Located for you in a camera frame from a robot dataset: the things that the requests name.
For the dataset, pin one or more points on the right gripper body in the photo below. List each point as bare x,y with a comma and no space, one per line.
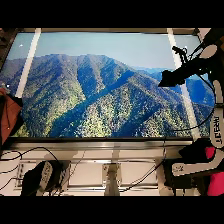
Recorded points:
173,78

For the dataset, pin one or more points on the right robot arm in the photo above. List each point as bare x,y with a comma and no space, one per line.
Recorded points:
218,128

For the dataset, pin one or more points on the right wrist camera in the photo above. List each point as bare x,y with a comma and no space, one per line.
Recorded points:
180,53

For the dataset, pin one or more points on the pink garment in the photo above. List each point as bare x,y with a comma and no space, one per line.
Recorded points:
216,185

